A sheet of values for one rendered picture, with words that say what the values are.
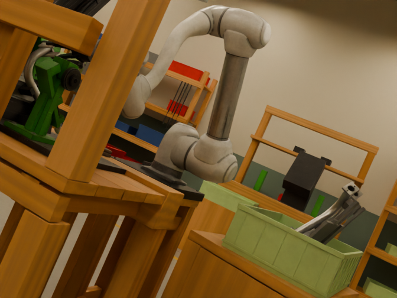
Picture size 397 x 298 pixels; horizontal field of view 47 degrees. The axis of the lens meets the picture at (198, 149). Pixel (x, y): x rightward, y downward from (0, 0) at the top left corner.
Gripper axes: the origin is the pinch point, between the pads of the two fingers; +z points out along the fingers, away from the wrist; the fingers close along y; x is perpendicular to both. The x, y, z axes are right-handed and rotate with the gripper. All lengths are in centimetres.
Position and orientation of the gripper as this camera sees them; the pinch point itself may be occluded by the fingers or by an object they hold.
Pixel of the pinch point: (49, 49)
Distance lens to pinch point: 184.0
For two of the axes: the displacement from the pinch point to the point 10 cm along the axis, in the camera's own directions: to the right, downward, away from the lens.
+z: -9.1, -1.2, 4.0
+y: -1.4, -8.1, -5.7
